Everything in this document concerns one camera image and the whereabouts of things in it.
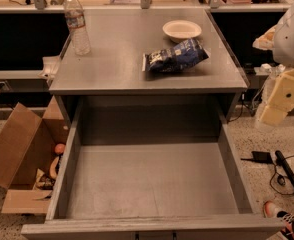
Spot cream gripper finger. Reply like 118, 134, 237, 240
259, 105, 287, 126

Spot blue chip bag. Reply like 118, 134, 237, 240
143, 38, 209, 73

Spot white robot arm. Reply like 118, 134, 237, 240
253, 3, 294, 131

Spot open grey top drawer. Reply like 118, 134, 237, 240
22, 96, 281, 240

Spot grey cabinet with top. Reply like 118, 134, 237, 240
50, 8, 248, 128

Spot white power strip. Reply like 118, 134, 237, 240
254, 63, 279, 76

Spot black power adapter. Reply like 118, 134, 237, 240
243, 151, 273, 164

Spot long black bar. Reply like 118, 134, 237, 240
274, 149, 294, 209

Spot orange white sneaker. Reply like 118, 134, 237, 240
263, 201, 294, 240

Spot white paper bowl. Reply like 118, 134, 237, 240
163, 20, 202, 43

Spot orange fruit in box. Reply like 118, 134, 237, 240
54, 143, 65, 155

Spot clear plastic water bottle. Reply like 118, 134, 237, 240
63, 0, 91, 55

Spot banana in box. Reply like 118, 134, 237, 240
49, 156, 60, 179

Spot brown cardboard box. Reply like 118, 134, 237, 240
0, 99, 69, 214

